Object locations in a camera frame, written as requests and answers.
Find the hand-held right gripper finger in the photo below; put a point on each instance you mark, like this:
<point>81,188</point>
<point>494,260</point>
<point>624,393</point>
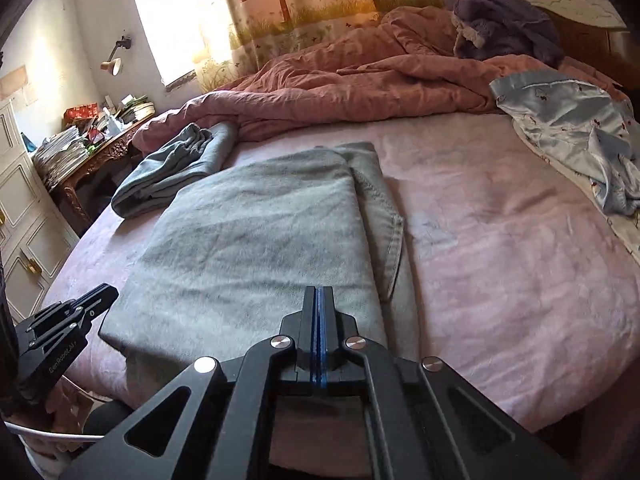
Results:
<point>316,355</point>
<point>324,355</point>

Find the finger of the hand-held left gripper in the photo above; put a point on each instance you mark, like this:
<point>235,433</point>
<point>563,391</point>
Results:
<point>80,325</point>
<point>85,302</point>

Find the light grey denim pants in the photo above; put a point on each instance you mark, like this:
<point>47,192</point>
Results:
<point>250,240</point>

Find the blue-grey pants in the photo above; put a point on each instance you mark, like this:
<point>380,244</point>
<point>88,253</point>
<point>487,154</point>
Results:
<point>170,170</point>

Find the white cabinet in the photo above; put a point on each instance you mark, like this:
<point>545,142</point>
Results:
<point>25,220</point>

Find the stack of papers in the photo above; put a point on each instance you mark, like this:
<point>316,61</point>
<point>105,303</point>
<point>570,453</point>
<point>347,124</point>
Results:
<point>60,152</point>

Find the carved wooden desk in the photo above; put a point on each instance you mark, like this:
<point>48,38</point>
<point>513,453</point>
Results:
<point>110,150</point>

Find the teal item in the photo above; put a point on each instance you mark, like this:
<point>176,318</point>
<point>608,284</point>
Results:
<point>27,141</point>

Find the clear plastic bottle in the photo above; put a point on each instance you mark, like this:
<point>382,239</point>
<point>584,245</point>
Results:
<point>112,125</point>

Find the red box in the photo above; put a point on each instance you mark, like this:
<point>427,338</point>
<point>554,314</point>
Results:
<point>80,112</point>

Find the stack of books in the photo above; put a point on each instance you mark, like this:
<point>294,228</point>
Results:
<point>137,109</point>

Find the pink quilt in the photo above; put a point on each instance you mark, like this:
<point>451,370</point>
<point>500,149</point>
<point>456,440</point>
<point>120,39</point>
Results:
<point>350,85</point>

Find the bright window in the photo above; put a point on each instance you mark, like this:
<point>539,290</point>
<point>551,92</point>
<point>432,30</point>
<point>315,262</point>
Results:
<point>175,15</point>

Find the light blue satin pajama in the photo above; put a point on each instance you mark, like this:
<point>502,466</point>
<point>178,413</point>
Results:
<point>550,110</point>

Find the tree print curtain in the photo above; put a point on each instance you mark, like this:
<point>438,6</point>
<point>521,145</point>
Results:
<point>310,20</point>

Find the light blue printed garment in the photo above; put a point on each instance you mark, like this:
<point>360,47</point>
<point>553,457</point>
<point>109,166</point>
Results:
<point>617,180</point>

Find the purple plush blanket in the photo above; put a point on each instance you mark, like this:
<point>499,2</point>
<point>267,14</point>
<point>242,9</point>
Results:
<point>510,25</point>

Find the white and brown headboard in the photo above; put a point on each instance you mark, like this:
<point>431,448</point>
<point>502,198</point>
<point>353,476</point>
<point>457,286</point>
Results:
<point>585,45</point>

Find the pink wall lamp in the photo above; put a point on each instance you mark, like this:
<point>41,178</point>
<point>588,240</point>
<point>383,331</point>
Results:
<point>112,66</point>

